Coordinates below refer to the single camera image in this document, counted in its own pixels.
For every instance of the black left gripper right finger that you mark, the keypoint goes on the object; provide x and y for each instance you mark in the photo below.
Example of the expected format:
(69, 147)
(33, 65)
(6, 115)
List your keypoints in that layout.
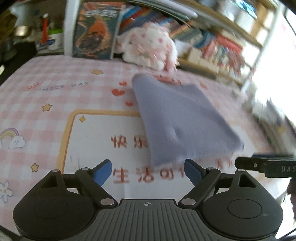
(211, 179)

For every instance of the stack of books and magazines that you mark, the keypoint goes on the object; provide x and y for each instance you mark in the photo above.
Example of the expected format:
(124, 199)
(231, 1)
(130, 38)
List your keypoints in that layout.
(278, 129)

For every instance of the dark illustrated poster book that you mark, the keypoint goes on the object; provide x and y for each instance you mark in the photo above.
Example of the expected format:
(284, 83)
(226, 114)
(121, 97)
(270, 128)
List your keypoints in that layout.
(96, 29)

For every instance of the wooden bookshelf with books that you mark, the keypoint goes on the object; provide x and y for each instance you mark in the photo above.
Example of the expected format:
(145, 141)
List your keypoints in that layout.
(223, 40)

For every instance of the white plastic bucket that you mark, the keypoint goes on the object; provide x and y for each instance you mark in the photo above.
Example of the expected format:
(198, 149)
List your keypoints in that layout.
(54, 41)

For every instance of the white pink plush bunny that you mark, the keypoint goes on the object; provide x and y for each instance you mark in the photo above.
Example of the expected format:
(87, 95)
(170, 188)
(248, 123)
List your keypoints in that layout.
(149, 46)

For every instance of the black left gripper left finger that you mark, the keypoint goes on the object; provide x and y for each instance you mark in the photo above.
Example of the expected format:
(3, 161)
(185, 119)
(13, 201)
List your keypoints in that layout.
(99, 174)

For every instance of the purple and mauve sweater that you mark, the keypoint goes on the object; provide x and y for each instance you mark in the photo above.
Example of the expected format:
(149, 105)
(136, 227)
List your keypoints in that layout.
(181, 123)

